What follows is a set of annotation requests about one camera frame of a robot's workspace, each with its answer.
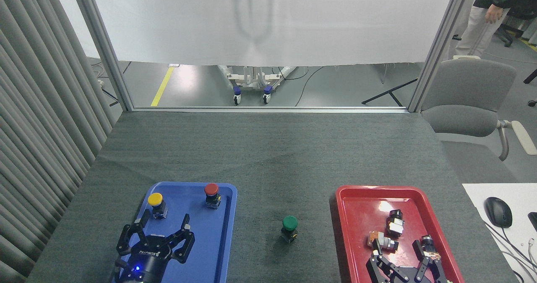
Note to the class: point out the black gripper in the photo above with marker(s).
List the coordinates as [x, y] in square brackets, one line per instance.
[413, 276]
[149, 260]

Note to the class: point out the green push button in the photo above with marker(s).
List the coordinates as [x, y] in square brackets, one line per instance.
[289, 223]

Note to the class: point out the yellow push button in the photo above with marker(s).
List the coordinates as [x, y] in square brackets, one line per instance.
[155, 199]

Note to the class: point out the red push button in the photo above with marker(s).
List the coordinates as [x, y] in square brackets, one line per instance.
[211, 189]

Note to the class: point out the person's hand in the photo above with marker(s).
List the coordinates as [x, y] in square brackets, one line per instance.
[493, 13]

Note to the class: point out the blue plastic tray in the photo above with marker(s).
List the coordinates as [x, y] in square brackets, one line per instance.
[209, 245]

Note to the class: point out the red plastic tray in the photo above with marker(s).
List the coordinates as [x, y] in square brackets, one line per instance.
[361, 220]

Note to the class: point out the black computer mouse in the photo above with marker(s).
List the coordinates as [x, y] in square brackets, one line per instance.
[498, 211]

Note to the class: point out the black keyboard corner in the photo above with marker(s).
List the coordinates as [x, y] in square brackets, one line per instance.
[533, 220]

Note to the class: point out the white side desk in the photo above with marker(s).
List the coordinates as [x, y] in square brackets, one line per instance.
[520, 190]

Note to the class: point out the grey pleated curtain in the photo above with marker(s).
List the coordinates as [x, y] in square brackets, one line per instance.
[37, 119]

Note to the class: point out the black stand leg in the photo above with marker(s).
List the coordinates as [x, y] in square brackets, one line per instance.
[390, 92]

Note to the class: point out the white stand on wheels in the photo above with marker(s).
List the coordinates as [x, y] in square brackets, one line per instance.
[251, 79]

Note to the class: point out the grey office chair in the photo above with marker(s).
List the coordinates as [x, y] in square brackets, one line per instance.
[465, 90]

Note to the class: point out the black chair base with castor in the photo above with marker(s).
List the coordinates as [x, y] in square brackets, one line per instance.
[532, 76]

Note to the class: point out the white hanging sheet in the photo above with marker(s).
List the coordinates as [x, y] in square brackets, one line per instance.
[272, 23]

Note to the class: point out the person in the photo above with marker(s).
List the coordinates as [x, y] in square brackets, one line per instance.
[476, 27]

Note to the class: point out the black office chair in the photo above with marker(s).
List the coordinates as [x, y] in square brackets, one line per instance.
[514, 23]

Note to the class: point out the orange and grey switch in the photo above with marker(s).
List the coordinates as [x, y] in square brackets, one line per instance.
[390, 243]

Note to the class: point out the black switch with copper base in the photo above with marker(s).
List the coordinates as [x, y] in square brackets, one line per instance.
[430, 245]

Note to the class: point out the black and white switch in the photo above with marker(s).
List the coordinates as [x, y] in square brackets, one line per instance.
[395, 222]

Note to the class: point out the silver frame rail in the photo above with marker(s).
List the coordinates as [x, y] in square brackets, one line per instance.
[268, 109]

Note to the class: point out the silver frame post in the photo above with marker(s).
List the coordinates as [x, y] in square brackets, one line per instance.
[102, 48]
[438, 48]

